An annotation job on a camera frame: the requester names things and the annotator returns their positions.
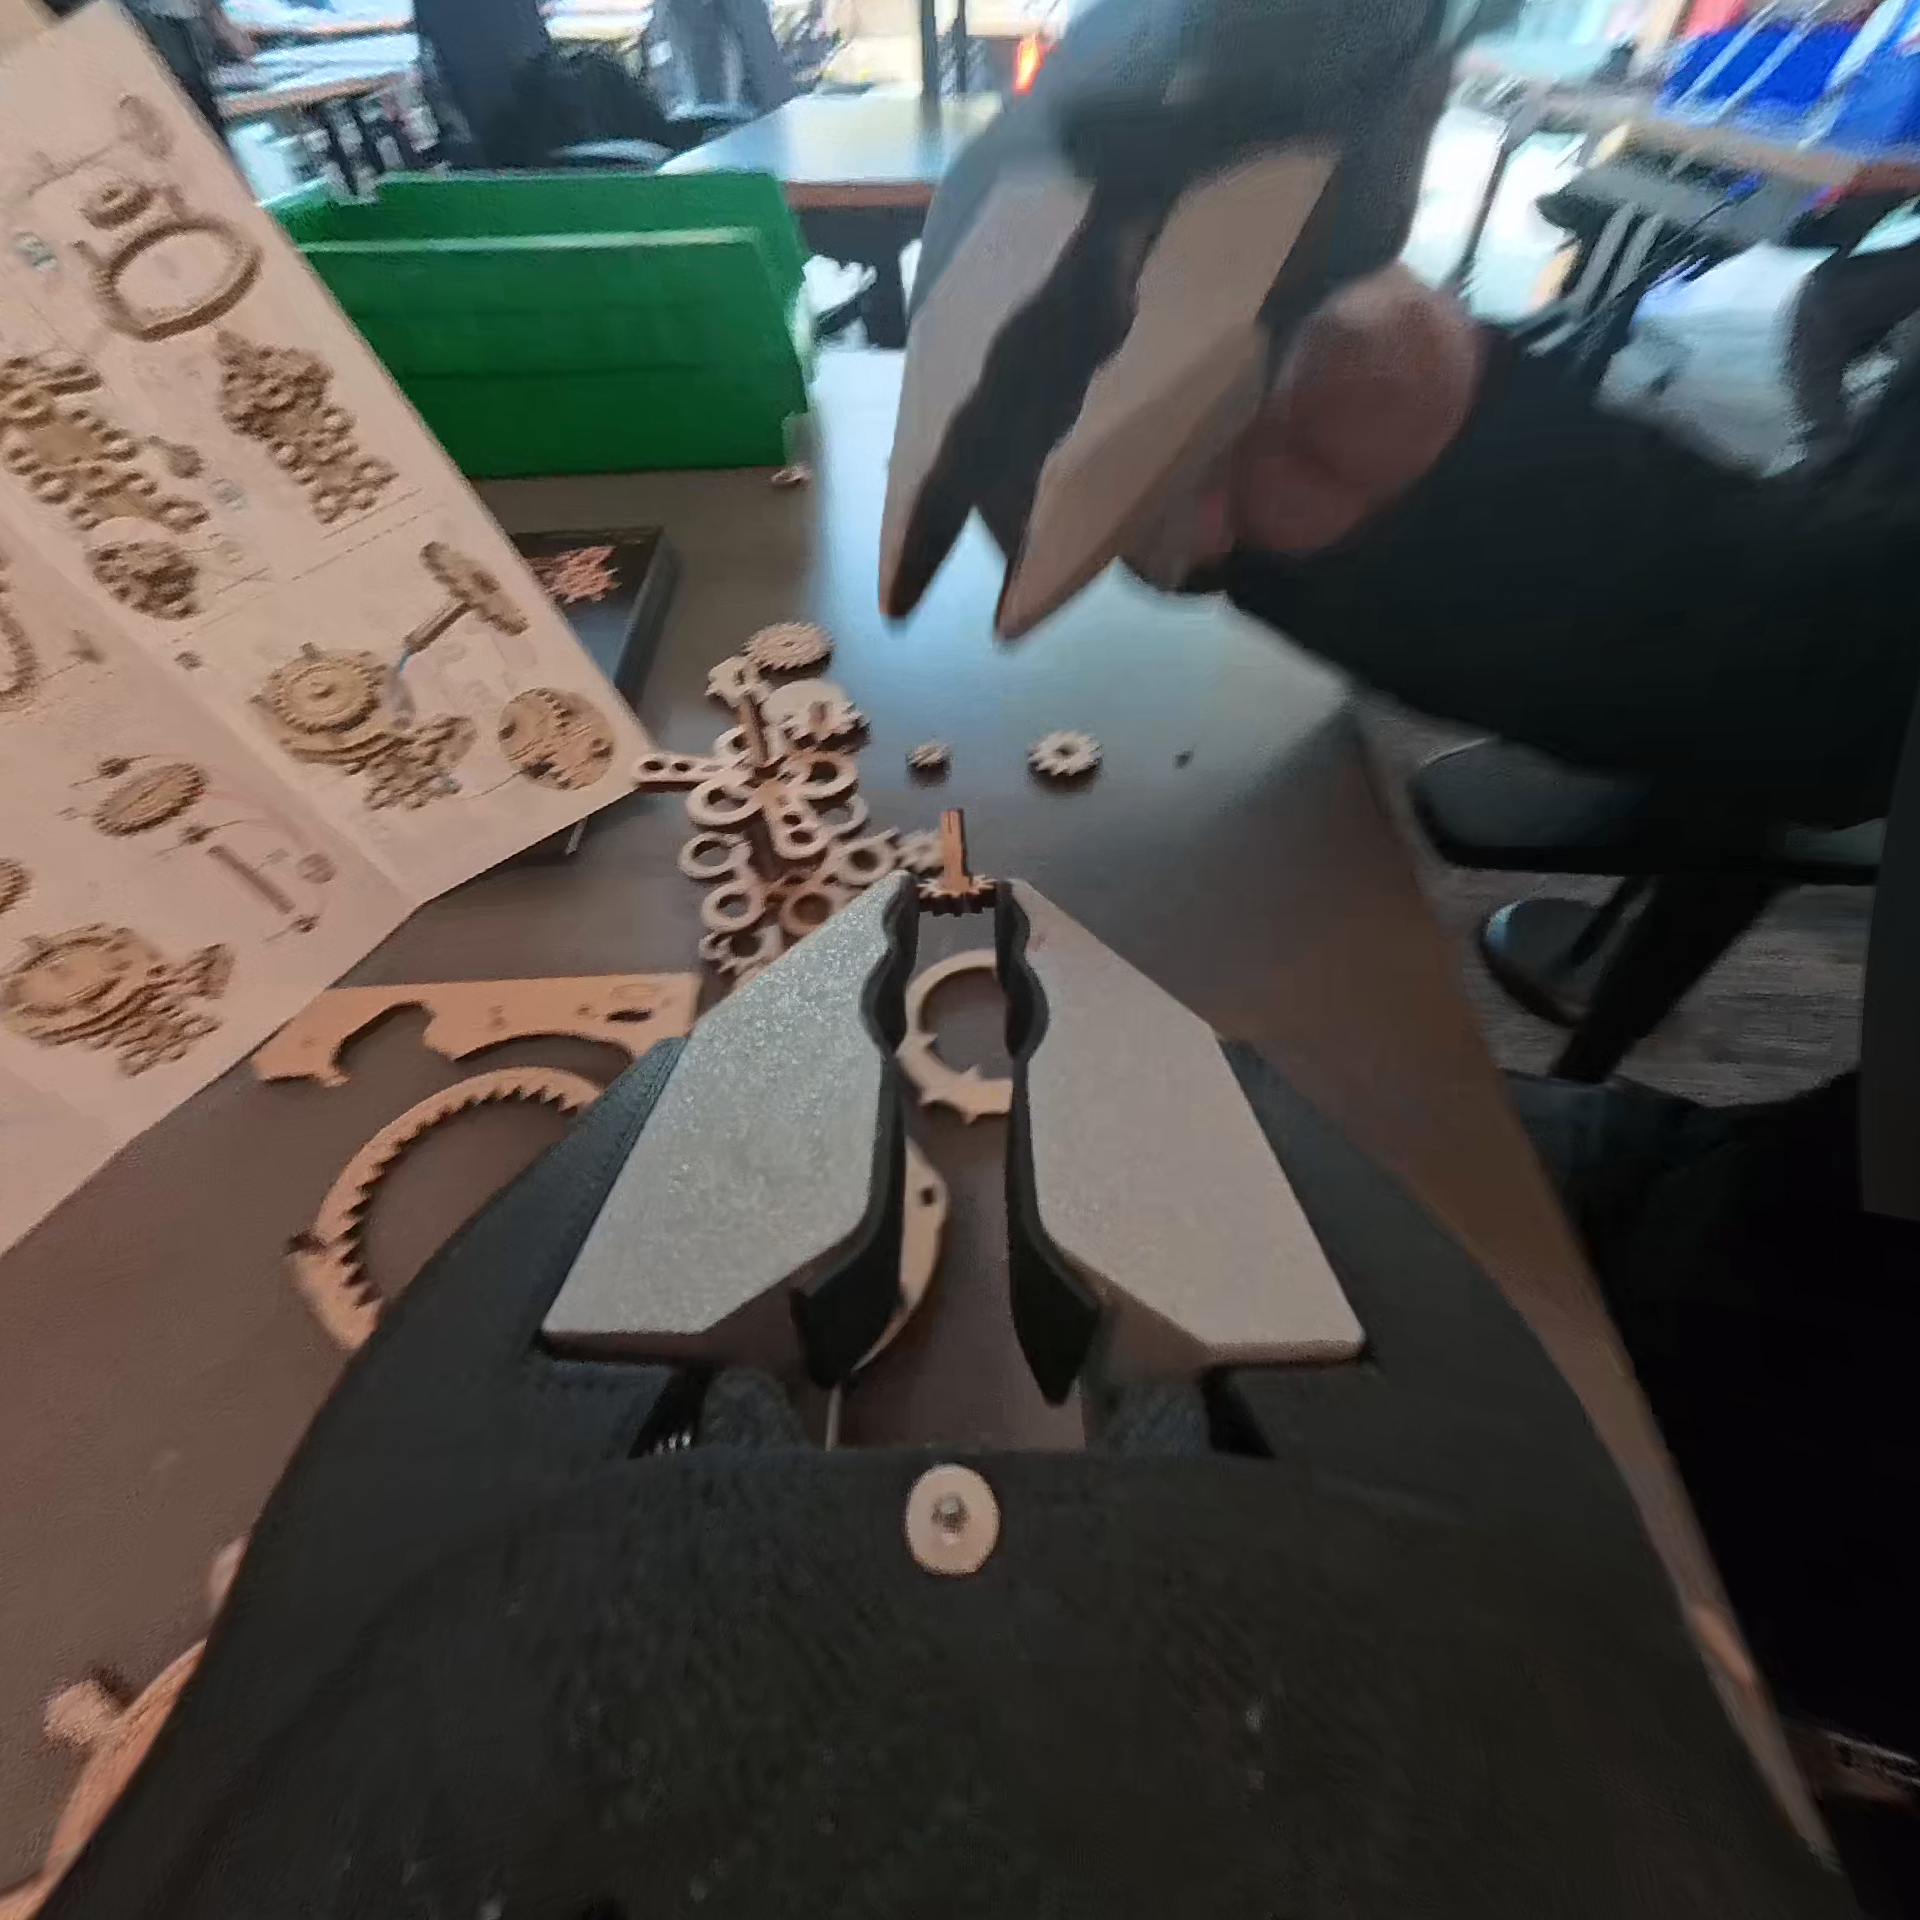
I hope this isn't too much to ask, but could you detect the printed assembly instruction sheet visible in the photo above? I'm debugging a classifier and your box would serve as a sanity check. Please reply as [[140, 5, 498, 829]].
[[0, 0, 656, 1254]]

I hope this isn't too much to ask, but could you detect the black office chair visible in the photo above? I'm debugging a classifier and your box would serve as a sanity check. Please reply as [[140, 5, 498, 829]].
[[1410, 735, 1893, 1086]]

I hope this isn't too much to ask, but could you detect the black model kit box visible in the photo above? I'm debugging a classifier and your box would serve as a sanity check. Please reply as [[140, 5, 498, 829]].
[[502, 522, 682, 866]]

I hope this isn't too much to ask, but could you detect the round wooden disc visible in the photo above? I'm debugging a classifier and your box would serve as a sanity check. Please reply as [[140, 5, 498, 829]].
[[762, 678, 874, 750]]

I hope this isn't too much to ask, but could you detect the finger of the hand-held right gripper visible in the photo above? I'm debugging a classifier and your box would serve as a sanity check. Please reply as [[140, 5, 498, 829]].
[[874, 150, 1156, 619], [993, 142, 1345, 644]]

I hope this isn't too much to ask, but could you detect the wooden ringed model assembly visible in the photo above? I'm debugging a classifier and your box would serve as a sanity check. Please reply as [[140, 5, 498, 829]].
[[632, 743, 939, 989]]

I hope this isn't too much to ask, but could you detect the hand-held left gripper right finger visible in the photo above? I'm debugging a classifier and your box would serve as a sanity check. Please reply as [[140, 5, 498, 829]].
[[993, 878, 1369, 1407]]

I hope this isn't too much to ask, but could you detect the wooden axle with gear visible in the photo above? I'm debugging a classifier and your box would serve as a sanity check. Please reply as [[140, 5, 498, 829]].
[[916, 809, 993, 921]]

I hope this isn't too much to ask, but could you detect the green plastic bin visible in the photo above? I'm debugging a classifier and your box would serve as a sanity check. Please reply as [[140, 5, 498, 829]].
[[268, 170, 812, 302], [299, 223, 819, 485]]

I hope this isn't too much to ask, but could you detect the black background chair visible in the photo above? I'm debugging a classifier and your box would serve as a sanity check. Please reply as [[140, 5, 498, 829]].
[[406, 0, 676, 170]]

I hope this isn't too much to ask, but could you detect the wooden scalloped ring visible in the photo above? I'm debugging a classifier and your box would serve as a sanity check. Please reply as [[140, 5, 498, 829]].
[[897, 949, 1040, 1124]]

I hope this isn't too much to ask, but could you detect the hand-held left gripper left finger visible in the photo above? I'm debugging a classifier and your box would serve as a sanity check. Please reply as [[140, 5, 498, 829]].
[[539, 871, 922, 1389]]

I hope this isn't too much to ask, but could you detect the person's right hand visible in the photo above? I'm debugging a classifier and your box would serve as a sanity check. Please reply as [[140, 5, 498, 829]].
[[1182, 270, 1490, 588]]

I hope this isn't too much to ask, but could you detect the person's right forearm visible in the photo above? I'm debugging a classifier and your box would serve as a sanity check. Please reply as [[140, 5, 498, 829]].
[[1184, 307, 1920, 842]]

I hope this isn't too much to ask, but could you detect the wooden inner-toothed ring gear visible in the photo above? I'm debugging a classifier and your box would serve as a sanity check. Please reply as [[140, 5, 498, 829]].
[[288, 1065, 608, 1353]]

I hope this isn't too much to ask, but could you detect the wooden sheet corner offcut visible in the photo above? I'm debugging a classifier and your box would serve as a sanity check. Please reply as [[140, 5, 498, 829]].
[[252, 971, 704, 1086]]

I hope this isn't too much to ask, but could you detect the grey office desk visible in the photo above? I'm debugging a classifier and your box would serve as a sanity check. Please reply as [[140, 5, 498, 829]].
[[661, 94, 1011, 355]]

